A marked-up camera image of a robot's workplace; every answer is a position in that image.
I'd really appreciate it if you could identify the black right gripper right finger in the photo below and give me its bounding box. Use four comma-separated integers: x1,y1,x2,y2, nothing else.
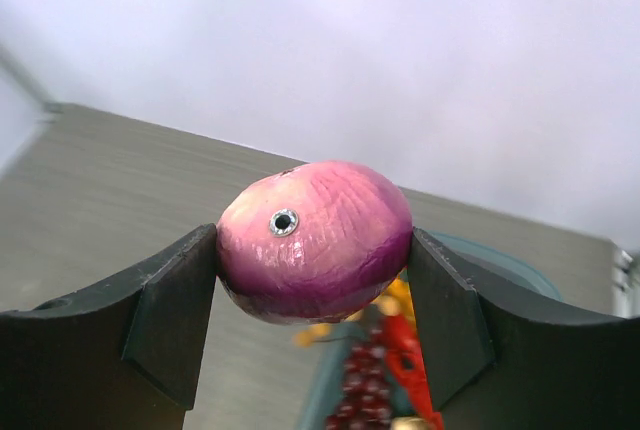
408,229,639,430

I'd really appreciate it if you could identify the red toy lobster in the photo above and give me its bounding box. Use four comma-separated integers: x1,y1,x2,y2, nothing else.
382,314,444,430

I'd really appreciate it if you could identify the dark purple grape bunch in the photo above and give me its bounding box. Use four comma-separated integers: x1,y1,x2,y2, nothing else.
324,342,392,430

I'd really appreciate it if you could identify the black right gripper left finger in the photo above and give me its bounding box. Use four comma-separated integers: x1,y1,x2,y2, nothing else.
1,224,217,429

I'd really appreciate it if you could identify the purple toy onion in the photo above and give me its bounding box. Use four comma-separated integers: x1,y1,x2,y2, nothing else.
216,161,413,324

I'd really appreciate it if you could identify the teal fruit basket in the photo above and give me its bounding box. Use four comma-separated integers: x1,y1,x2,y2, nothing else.
294,230,564,430

